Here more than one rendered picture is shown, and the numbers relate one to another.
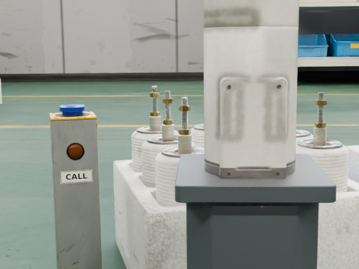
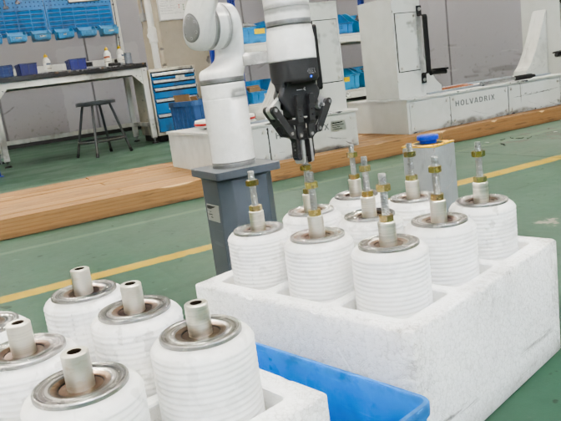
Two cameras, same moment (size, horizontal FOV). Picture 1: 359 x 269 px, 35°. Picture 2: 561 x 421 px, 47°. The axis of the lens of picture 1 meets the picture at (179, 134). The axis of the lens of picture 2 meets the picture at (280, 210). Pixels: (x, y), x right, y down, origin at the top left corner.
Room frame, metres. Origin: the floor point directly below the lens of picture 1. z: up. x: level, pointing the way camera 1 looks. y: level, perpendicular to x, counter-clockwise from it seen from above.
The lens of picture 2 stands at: (1.79, -0.67, 0.47)
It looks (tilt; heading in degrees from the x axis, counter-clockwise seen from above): 12 degrees down; 150
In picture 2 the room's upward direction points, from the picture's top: 8 degrees counter-clockwise
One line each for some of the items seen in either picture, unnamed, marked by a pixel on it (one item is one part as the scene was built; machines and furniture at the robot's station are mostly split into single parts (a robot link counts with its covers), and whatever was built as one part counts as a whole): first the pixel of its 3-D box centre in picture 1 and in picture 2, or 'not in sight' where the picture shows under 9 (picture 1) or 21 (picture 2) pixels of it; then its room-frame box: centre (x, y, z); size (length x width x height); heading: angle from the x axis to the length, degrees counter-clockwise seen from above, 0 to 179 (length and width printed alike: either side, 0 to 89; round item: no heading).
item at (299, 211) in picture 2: not in sight; (310, 210); (0.93, -0.12, 0.25); 0.08 x 0.08 x 0.01
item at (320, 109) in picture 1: (320, 114); (254, 195); (0.96, -0.24, 0.30); 0.01 x 0.01 x 0.08
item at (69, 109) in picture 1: (72, 111); (427, 139); (0.90, 0.17, 0.32); 0.04 x 0.04 x 0.02
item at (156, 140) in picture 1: (168, 140); (413, 197); (1.02, 0.02, 0.25); 0.08 x 0.08 x 0.01
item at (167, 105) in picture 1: (167, 112); (411, 166); (1.02, 0.02, 0.30); 0.01 x 0.01 x 0.08
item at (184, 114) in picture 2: not in sight; (203, 120); (-3.36, 1.64, 0.19); 0.50 x 0.41 x 0.37; 2
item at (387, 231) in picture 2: not in sight; (387, 234); (1.19, -0.18, 0.26); 0.02 x 0.02 x 0.03
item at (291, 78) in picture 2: not in sight; (295, 86); (0.93, -0.12, 0.45); 0.08 x 0.08 x 0.09
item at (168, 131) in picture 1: (168, 133); (412, 190); (1.02, 0.02, 0.26); 0.02 x 0.02 x 0.03
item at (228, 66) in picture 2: not in sight; (217, 47); (0.57, -0.07, 0.54); 0.09 x 0.09 x 0.17; 11
